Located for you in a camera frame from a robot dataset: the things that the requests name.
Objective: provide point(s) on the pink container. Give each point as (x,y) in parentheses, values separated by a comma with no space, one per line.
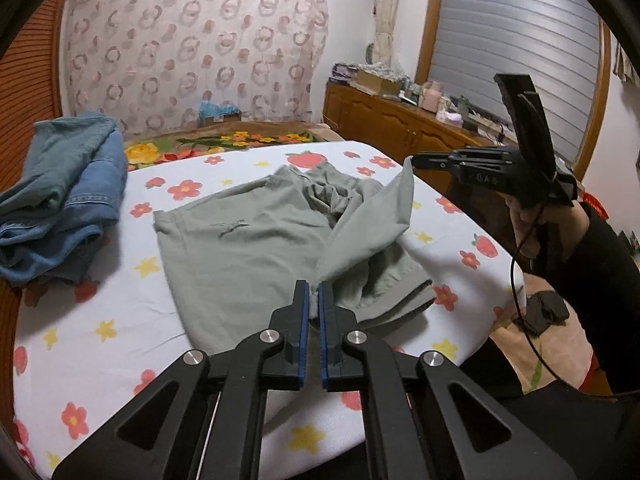
(432,96)

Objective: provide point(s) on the wooden slatted panel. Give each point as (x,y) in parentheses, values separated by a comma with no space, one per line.
(30,90)

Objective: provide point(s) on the brown floral blanket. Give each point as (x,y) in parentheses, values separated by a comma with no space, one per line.
(200,142)

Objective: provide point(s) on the person's right hand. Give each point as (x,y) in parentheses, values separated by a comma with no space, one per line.
(525,217)

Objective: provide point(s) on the teal garment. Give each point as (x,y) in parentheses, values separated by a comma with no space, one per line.
(55,155)

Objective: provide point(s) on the wooden cabinet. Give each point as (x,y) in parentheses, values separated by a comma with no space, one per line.
(390,120)

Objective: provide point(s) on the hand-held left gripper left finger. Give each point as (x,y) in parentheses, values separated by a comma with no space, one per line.
(303,340)

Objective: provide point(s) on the circle pattern curtain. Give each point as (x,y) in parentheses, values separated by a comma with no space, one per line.
(200,45)

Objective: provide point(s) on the grey window blind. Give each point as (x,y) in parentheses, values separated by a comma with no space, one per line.
(515,45)

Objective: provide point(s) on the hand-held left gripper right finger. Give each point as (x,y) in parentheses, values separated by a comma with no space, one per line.
(325,340)

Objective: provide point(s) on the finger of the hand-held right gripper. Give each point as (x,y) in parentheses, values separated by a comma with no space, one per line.
(465,155)
(482,175)

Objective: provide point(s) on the blue tissue pack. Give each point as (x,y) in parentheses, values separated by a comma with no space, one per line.
(217,114)

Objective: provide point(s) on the blue denim garment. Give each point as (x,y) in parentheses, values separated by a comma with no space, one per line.
(75,215)

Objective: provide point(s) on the black pouch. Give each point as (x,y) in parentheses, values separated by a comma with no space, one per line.
(547,310)

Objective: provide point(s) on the white flower print bedsheet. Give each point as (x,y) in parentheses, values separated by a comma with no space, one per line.
(100,300)

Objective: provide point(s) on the grey-green pants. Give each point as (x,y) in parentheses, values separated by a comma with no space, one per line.
(240,250)

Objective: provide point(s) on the beige lace curtain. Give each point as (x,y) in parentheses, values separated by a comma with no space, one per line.
(387,10)

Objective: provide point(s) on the cardboard box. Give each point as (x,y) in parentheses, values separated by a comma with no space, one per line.
(375,82)

